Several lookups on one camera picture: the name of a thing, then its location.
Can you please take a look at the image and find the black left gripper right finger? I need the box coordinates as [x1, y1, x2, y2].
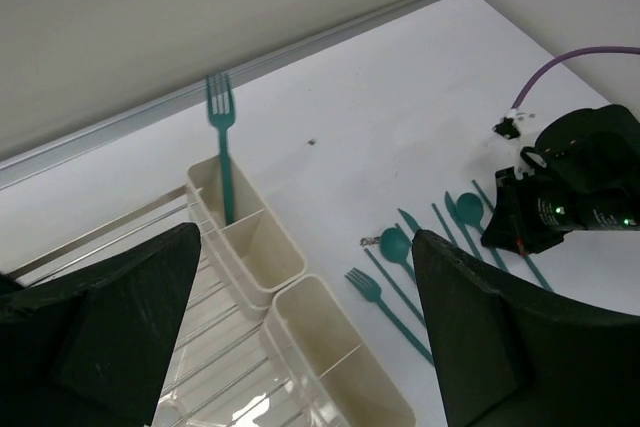
[412, 230, 639, 426]

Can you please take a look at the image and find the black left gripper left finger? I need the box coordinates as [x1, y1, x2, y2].
[1, 222, 201, 426]

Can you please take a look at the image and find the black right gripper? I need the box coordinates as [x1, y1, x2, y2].
[481, 104, 639, 255]

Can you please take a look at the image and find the teal spoon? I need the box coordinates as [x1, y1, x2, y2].
[456, 192, 509, 273]
[380, 227, 416, 282]

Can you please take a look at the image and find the clear dish rack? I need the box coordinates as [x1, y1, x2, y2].
[9, 186, 351, 427]

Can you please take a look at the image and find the small teal fork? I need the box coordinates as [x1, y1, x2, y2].
[345, 268, 434, 366]

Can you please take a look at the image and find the cream utensil holder near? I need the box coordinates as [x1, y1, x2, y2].
[260, 274, 416, 426]

